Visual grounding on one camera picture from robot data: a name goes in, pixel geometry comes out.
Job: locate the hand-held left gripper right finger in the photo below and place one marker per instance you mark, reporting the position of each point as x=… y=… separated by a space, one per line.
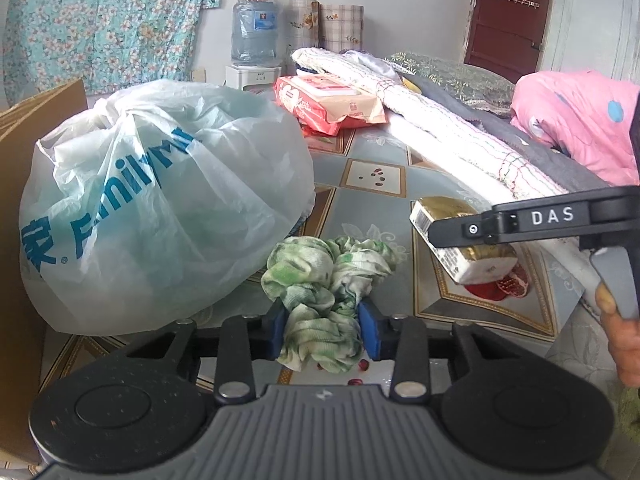
x=369 y=332

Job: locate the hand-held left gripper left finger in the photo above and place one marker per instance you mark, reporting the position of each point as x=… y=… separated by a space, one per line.
x=276 y=330

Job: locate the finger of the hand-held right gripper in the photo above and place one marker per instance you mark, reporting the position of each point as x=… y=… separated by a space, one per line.
x=455 y=232

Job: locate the gold and white tissue pack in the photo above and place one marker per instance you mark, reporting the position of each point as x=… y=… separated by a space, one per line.
x=480 y=267

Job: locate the green and white scrunched cloth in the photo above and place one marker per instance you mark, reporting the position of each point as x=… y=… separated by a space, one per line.
x=320 y=280

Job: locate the brown cardboard box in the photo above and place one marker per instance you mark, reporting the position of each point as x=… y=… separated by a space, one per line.
x=45 y=110

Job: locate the person's right hand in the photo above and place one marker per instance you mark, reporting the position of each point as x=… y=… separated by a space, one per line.
x=622 y=345

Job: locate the printed plastic tablecloth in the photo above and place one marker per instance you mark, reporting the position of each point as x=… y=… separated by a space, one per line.
x=380 y=210

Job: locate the pink quilt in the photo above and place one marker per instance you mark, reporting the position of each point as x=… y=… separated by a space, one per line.
x=575 y=115

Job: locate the white quilted blanket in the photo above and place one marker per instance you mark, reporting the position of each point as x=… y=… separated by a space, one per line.
x=450 y=125

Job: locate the green floral pillow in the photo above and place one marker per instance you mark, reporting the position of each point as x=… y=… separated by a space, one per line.
x=450 y=75

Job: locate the white plastic shopping bag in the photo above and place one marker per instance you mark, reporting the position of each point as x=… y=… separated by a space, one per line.
x=165 y=195

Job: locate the red wet wipes pack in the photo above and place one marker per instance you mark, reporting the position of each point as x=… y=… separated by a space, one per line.
x=325 y=100

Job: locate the dark red door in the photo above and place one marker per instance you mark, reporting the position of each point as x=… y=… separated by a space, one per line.
x=510 y=35

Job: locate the plaid fabric roll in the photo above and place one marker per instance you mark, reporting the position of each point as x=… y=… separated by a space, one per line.
x=341 y=27

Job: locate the white water dispenser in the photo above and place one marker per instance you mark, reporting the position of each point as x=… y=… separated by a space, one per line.
x=252 y=77

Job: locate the floral fabric roll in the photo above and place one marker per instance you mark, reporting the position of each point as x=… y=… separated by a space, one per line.
x=302 y=25

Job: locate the clear blue water jug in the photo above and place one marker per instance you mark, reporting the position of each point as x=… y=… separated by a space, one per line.
x=254 y=35

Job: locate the teal floral curtain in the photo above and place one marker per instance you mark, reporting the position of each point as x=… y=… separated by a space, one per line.
x=100 y=20

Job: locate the metal hook rail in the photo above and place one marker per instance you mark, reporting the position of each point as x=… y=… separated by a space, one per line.
x=515 y=0

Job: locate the white wall socket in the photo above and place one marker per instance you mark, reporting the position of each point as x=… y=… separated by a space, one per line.
x=199 y=74

